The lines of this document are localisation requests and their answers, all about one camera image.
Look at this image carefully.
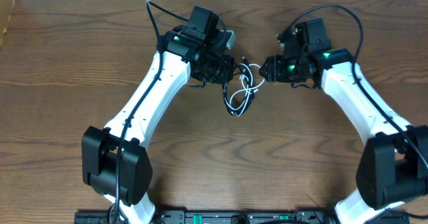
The white USB cable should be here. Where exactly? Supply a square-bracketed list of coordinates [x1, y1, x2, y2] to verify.
[229, 62, 267, 116]

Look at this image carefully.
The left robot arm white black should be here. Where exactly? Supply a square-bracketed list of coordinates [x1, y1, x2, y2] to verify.
[82, 6, 235, 223]

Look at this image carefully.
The black USB cable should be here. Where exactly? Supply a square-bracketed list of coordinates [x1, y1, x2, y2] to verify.
[222, 55, 257, 118]

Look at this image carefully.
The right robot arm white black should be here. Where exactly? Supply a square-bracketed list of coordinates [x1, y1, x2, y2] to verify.
[259, 19, 427, 223]

